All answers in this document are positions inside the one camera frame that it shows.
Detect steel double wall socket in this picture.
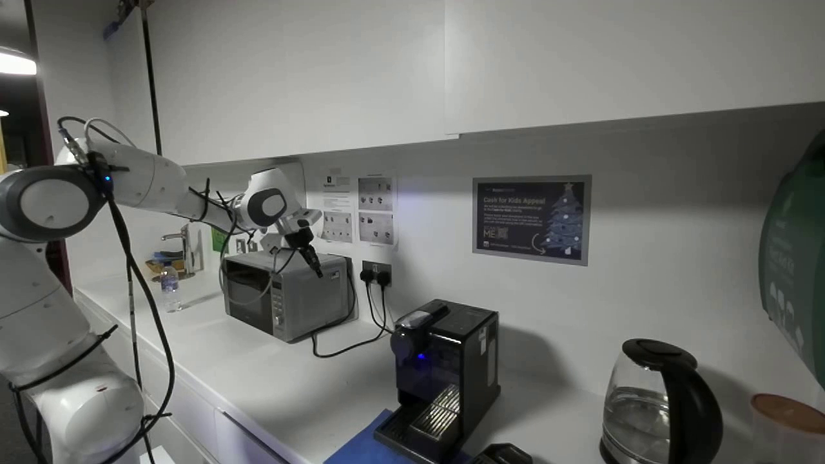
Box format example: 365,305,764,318
360,259,396,292

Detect black plug power cable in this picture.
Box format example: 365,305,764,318
308,278,396,362

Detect wall power sockets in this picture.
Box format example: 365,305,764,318
317,166,403,252

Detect white base cabinet front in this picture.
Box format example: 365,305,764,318
85,293,299,464

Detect bright ceiling light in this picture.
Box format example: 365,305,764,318
0,50,41,78

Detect black coffee machine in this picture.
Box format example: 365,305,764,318
374,296,504,464

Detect silver microwave oven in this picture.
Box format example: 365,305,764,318
220,250,360,345

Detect glass kettle with black handle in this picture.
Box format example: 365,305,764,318
599,337,727,464

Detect dark framed wall poster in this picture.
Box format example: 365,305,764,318
472,176,593,268

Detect white upper cabinet door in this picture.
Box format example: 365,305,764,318
139,0,459,166
447,0,825,138

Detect round brown wooden lid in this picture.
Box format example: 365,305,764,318
751,391,825,438

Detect small black flat object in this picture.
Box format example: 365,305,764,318
472,442,539,464

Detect chrome metal stand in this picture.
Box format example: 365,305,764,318
164,224,211,278

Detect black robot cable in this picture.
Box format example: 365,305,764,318
54,113,179,464

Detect blue mat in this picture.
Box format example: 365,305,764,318
322,409,476,464

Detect orange blue small object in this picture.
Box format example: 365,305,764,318
146,250,188,292

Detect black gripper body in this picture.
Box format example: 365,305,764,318
282,217,317,255

